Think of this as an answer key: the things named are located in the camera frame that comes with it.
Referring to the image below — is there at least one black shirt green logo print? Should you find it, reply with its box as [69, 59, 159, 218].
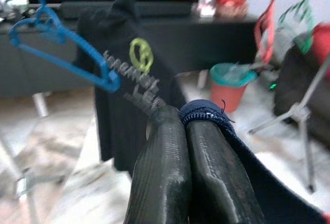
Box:
[74, 0, 187, 176]

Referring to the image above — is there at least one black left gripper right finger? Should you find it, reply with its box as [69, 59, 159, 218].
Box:
[185, 120, 266, 224]

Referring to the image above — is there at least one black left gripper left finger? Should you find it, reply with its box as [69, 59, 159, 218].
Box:
[123, 104, 193, 224]

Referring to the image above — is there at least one navy shirt red stripe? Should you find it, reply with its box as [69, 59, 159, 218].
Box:
[179, 99, 330, 224]

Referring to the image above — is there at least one black soundbar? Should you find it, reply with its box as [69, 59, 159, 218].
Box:
[59, 1, 194, 20]

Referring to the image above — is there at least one green plastic clothes hanger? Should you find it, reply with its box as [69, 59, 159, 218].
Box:
[277, 0, 320, 56]

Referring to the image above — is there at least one teal bin liner bag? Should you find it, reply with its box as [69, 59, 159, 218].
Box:
[209, 62, 259, 88]

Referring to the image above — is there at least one red plastic clothes hanger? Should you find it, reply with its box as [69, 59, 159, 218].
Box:
[254, 0, 286, 65]

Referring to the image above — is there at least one dark grey fabric sofa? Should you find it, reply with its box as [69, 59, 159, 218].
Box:
[273, 31, 330, 146]

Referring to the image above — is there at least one black television console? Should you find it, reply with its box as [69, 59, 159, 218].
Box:
[0, 1, 260, 98]

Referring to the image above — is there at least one red cushion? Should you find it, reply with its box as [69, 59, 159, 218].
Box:
[309, 23, 330, 80]

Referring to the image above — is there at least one silver metal clothes rack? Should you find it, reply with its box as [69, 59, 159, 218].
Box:
[0, 0, 330, 224]

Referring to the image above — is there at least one blue plastic clothes hanger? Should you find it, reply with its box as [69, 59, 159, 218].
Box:
[9, 0, 122, 93]

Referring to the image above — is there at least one orange waste bin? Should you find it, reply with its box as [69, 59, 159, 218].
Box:
[210, 79, 248, 114]

